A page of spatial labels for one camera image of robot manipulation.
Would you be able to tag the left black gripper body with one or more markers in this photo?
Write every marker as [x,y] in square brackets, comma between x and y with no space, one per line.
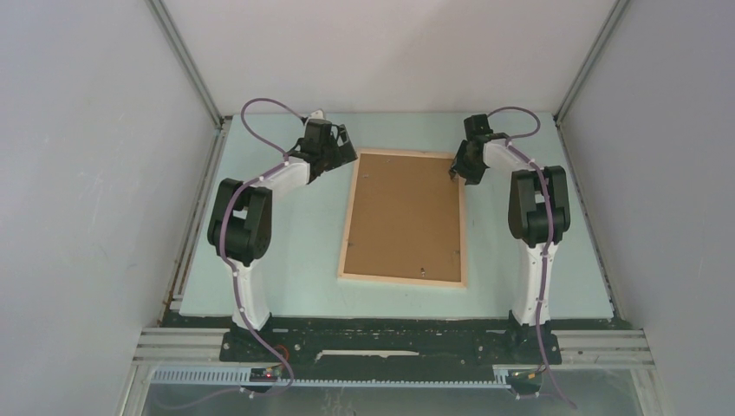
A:
[335,156]

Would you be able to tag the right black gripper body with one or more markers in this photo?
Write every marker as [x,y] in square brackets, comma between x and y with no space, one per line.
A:
[469,169]

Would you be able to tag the wooden picture frame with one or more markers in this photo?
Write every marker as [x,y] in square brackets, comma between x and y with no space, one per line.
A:
[402,281]

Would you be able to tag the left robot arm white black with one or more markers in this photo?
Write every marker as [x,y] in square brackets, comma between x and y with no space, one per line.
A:
[241,221]

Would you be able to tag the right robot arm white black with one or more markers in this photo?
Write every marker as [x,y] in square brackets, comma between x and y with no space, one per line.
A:
[538,209]

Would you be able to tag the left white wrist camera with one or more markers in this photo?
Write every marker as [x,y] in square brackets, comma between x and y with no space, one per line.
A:
[315,115]

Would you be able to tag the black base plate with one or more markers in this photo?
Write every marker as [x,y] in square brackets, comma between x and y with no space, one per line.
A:
[392,350]

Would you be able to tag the aluminium rail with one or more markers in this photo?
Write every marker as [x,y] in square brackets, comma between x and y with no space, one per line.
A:
[580,349]

